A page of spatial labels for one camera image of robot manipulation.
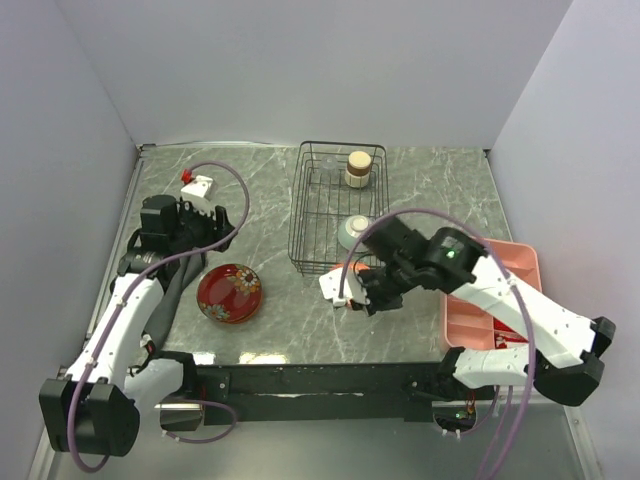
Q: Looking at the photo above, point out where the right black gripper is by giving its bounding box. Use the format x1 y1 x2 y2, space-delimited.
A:
348 255 417 315

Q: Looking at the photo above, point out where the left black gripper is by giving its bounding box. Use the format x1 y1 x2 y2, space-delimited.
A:
169 196 238 254

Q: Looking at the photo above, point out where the orange white patterned bowl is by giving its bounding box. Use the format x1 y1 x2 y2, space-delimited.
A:
332 262 374 312

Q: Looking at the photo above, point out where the celadon green bowl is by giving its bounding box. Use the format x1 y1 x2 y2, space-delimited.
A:
338 215 371 250

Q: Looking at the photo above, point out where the red floral lacquer plate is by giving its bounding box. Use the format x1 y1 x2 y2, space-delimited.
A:
196 263 263 324

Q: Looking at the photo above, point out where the beige brown ceramic cup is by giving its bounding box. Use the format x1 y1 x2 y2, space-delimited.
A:
344 151 372 189

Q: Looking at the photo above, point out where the black wire dish rack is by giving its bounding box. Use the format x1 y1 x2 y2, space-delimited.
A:
288 140 390 275

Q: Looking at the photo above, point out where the clear drinking glass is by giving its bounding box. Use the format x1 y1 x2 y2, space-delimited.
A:
319 157 339 174

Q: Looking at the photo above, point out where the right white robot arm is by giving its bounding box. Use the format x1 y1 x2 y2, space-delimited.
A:
357 217 616 407

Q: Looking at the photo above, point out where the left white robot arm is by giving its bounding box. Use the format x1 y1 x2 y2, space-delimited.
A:
39 194 238 460

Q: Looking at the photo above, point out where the dark grey cloth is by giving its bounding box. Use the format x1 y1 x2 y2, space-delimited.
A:
143 253 207 350

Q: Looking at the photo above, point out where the pink divided plastic tray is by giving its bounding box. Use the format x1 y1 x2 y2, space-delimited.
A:
440 239 542 351

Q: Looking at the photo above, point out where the red white striped cloth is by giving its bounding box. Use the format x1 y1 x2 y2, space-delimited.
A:
494 330 528 349

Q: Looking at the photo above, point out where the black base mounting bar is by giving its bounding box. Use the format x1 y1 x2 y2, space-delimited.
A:
159 363 496 426

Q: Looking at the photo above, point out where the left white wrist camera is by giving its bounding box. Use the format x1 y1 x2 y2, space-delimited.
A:
180 170 217 215

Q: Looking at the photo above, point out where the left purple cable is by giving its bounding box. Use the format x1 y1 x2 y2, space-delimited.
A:
67 160 251 474

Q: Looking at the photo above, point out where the aluminium rail frame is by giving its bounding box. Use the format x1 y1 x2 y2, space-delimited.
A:
27 363 601 480

